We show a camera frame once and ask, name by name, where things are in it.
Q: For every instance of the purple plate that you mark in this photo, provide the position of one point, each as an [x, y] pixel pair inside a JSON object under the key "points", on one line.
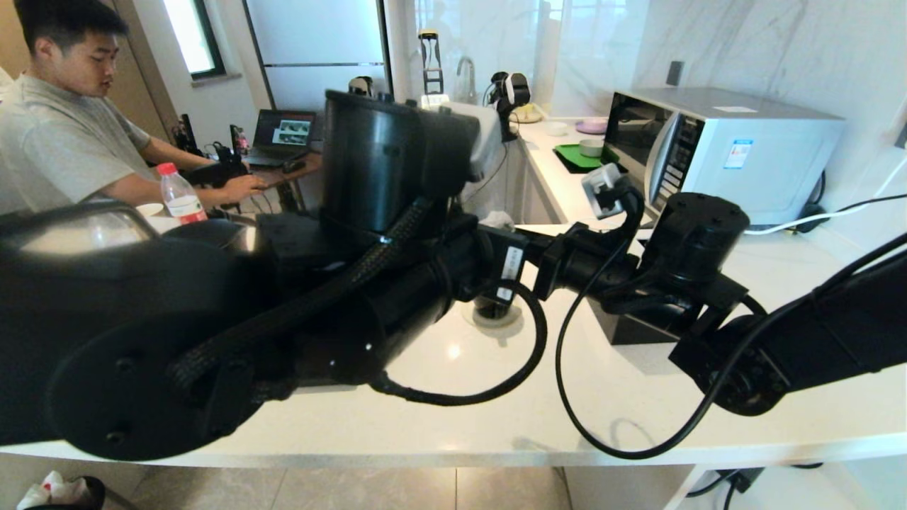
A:
{"points": [[590, 127]]}

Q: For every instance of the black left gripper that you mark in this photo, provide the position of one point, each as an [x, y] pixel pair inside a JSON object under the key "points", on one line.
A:
{"points": [[489, 265]]}

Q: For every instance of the black cup white inside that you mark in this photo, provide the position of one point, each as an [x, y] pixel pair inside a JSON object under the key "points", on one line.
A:
{"points": [[496, 308]]}

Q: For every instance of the black trash bin with paper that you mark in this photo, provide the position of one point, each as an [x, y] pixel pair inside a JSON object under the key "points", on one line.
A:
{"points": [[88, 492]]}

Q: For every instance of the person in grey t-shirt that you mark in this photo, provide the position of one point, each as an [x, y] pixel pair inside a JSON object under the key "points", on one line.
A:
{"points": [[64, 142]]}

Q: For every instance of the brown wooden desk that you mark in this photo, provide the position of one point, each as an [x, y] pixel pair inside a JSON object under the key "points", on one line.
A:
{"points": [[297, 171]]}

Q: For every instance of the black computer mouse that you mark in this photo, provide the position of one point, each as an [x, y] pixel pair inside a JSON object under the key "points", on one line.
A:
{"points": [[293, 166]]}

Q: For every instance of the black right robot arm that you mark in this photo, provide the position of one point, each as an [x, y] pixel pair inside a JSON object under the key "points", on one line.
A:
{"points": [[815, 340]]}

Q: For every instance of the small grey bowl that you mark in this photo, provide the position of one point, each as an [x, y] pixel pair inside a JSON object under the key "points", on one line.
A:
{"points": [[589, 148]]}

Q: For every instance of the small white bowl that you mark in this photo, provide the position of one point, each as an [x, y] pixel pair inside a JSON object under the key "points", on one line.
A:
{"points": [[556, 129]]}

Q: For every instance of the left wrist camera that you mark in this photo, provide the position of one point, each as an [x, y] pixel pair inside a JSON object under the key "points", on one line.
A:
{"points": [[482, 138]]}

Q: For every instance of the black wall socket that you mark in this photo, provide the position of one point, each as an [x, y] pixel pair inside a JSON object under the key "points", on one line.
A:
{"points": [[673, 74]]}

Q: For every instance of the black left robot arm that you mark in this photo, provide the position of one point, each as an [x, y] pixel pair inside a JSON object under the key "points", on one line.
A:
{"points": [[212, 319]]}

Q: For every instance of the green tray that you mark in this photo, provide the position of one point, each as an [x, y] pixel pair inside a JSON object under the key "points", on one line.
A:
{"points": [[574, 158]]}

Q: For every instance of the window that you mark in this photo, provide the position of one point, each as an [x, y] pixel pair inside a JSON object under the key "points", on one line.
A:
{"points": [[188, 35]]}

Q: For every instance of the plastic water bottle red cap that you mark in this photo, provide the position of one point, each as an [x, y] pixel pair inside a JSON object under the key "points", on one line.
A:
{"points": [[181, 200]]}

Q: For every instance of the black camera with green light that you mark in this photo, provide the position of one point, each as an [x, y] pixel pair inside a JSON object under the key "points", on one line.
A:
{"points": [[361, 85]]}

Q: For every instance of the small yellow bowl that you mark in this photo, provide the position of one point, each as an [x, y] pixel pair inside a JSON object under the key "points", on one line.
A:
{"points": [[528, 110]]}

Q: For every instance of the silver microwave oven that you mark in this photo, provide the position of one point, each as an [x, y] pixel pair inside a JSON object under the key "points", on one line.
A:
{"points": [[765, 156]]}

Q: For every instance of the chrome faucet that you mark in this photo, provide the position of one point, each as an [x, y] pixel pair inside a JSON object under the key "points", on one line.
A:
{"points": [[468, 71]]}

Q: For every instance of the round wooden board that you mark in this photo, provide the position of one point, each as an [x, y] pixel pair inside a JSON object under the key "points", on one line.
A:
{"points": [[535, 119]]}

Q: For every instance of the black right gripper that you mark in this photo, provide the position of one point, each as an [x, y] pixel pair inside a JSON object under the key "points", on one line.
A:
{"points": [[588, 262]]}

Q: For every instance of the black tissue box white lid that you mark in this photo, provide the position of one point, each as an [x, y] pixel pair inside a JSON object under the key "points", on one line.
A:
{"points": [[638, 327]]}

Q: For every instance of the round clear coaster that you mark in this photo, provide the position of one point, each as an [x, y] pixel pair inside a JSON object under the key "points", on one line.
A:
{"points": [[496, 323]]}

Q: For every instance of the white paper cup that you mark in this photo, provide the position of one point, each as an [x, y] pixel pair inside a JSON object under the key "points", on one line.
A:
{"points": [[152, 211]]}

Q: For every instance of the black laptop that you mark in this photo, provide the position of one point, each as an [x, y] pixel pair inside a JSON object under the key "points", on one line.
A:
{"points": [[287, 132]]}

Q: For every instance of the steel refrigerator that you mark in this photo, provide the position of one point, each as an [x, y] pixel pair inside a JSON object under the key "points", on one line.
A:
{"points": [[319, 42]]}

